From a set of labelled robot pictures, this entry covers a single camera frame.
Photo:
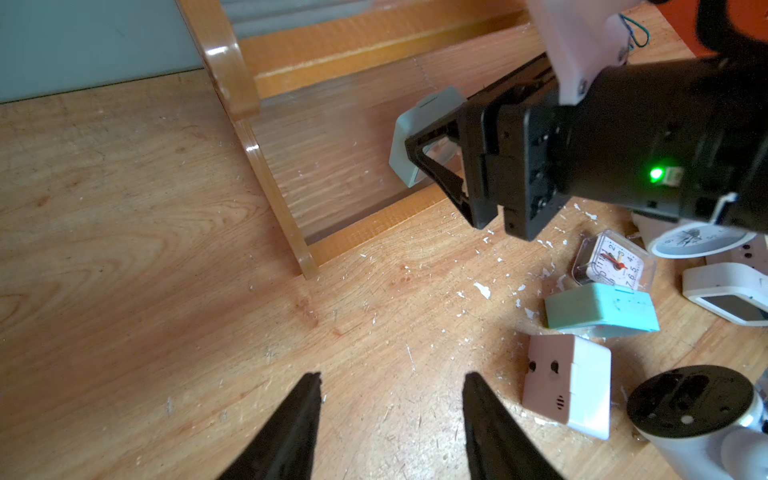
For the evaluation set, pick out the green blue twist ties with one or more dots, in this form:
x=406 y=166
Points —
x=639 y=35

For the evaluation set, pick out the white twin-bell clock middle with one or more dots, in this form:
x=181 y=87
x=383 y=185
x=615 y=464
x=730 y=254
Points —
x=685 y=239

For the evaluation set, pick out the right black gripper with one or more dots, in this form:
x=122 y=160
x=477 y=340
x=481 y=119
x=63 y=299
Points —
x=672 y=140

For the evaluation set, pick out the translucent plastic storage box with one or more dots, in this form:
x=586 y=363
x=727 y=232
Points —
x=50 y=47

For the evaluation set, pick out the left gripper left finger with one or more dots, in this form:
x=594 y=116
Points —
x=284 y=447

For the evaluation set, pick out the white digital clock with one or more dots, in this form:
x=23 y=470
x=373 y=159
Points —
x=732 y=291

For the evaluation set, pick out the wooden two-tier shelf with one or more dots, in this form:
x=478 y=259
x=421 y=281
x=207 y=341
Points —
x=313 y=90

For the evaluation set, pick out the white square alarm clock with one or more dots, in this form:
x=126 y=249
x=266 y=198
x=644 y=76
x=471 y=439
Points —
x=569 y=381

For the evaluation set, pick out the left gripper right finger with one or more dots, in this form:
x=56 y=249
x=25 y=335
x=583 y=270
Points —
x=496 y=446

